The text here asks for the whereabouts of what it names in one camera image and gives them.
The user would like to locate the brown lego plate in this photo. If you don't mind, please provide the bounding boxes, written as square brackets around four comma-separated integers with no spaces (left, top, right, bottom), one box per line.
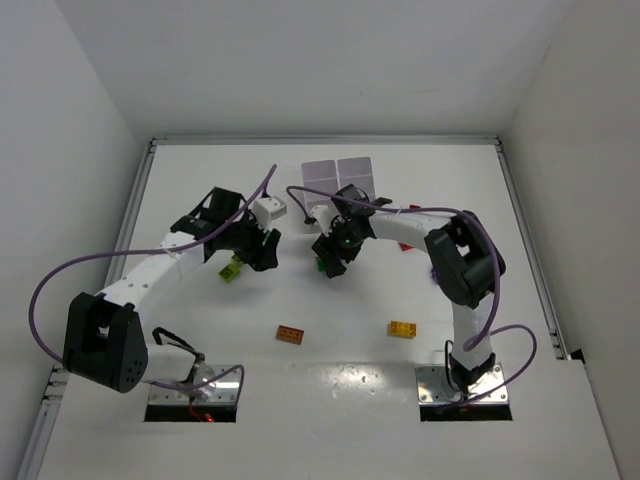
[275,325,304,345]

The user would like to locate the yellow lego brick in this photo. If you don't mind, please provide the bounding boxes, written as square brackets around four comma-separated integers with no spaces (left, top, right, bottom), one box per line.
[388,321,417,339]

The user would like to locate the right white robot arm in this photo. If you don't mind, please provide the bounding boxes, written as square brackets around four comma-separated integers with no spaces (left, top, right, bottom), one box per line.
[307,185,506,394]

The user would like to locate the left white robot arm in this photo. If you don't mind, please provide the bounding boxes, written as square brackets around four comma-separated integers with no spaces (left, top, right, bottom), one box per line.
[62,188,286,393]

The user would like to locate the left white compartment tray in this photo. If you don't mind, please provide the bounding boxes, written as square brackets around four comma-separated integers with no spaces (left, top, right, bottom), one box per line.
[301,159,339,216]

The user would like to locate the white compartment tray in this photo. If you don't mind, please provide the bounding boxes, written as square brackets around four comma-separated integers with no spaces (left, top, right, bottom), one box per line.
[301,159,339,216]
[336,157,375,198]

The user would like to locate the right white compartment tray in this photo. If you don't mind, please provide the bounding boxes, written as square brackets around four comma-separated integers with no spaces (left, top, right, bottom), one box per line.
[336,157,375,198]

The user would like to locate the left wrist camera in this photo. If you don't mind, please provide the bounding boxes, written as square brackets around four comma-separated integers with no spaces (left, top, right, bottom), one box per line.
[251,196,287,230]

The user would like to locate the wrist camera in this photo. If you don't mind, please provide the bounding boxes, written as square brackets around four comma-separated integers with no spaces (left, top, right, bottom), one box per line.
[304,204,336,236]
[251,196,287,230]

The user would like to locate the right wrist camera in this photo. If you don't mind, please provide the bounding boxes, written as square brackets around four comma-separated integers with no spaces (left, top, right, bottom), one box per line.
[304,204,336,236]

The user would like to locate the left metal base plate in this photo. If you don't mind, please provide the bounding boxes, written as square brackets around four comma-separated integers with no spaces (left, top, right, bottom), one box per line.
[148,364,245,407]

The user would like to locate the metal base plate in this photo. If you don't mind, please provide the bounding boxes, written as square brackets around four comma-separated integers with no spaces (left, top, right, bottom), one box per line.
[415,363,510,407]
[148,364,245,407]

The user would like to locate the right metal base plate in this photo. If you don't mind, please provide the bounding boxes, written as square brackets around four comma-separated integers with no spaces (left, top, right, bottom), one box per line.
[415,363,510,407]

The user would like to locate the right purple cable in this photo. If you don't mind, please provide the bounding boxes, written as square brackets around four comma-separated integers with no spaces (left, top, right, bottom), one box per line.
[285,185,539,409]

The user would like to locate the red wires under table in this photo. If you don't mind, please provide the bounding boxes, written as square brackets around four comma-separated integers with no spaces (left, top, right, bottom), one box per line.
[187,399,216,424]

